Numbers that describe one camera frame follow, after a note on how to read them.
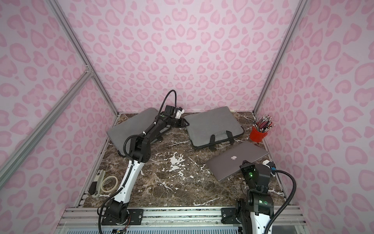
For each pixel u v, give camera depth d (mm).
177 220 724
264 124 933
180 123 980
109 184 841
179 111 1023
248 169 652
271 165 641
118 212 639
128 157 951
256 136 992
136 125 1105
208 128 1103
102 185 836
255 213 487
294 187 500
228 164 959
